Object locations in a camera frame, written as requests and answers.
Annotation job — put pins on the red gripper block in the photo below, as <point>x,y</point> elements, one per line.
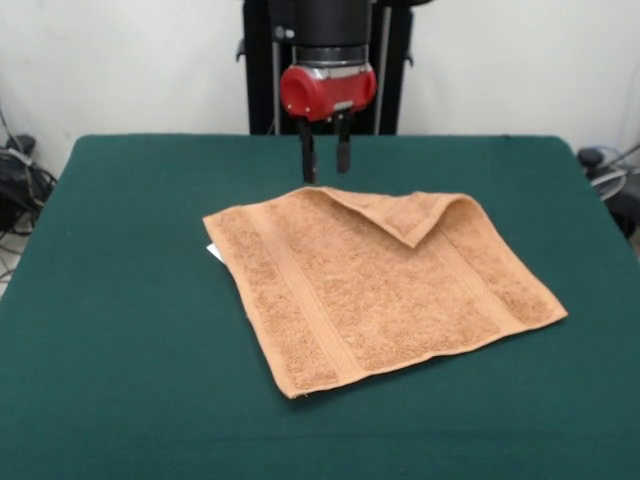
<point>325,95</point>

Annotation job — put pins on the tan terry towel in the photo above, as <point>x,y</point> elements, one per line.
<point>375,290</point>

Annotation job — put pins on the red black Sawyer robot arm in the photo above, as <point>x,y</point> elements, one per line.
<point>330,25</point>

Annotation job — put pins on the dark green table cloth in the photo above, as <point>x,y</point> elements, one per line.
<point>125,300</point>

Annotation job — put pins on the black plug adapter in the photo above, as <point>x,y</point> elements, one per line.
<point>22,144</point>

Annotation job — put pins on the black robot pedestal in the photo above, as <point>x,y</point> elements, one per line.
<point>260,75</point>

